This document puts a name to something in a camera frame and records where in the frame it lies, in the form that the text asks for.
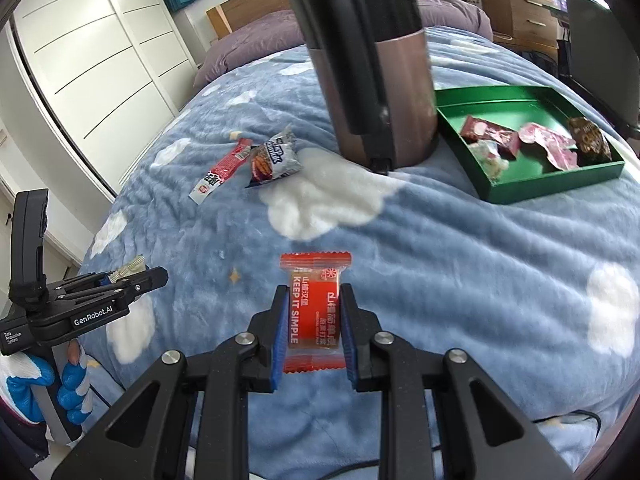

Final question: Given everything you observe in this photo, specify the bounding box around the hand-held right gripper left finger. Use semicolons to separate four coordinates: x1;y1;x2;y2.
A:
52;282;293;480

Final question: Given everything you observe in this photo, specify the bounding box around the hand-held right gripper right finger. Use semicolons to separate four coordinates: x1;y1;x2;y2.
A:
340;282;576;480

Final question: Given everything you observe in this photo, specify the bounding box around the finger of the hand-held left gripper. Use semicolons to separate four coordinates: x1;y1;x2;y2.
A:
60;267;169;317
47;271;121;293

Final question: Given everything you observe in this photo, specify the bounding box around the small pale snack packet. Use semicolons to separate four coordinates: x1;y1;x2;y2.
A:
111;256;147;281

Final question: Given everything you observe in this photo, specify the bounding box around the orange snack packet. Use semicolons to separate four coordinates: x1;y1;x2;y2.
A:
279;251;353;375

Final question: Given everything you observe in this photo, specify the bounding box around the green tray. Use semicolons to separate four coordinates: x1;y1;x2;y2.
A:
432;85;626;206

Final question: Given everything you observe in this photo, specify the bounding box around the brown snack packet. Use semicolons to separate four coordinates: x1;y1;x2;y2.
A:
567;116;613;165

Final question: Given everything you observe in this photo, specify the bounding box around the person's left hand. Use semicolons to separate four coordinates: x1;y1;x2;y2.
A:
0;340;96;428

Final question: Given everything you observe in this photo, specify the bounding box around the red stick snack packet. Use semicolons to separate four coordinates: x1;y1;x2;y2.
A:
189;137;252;204

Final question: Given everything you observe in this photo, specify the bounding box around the grey blue snack packet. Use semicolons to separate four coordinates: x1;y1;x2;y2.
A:
244;125;304;190

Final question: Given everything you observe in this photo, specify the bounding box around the white candy wrapper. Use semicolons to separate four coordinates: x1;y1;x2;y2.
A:
470;141;511;182

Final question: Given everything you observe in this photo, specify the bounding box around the white wardrobe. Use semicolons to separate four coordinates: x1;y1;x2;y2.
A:
0;0;201;266

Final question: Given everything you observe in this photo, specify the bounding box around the copper bin with black lid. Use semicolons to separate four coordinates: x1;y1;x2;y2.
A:
285;0;441;176

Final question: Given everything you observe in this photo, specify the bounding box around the maroon snack packet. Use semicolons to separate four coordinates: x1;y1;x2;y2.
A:
460;115;521;157

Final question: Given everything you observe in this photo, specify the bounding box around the purple pillow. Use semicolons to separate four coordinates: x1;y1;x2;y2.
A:
192;0;493;93

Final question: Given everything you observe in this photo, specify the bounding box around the pink snack packet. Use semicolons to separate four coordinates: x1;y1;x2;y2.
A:
517;124;580;171

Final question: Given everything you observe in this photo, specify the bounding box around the low wooden nightstand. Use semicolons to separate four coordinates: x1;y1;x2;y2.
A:
495;35;561;61

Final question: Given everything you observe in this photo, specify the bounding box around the wooden drawer cabinet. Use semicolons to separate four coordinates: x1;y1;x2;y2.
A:
477;0;571;48

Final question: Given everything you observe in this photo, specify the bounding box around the grey chair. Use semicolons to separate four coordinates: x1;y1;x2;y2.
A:
557;0;640;141

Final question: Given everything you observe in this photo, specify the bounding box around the black cable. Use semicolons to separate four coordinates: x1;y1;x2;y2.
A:
530;409;605;431

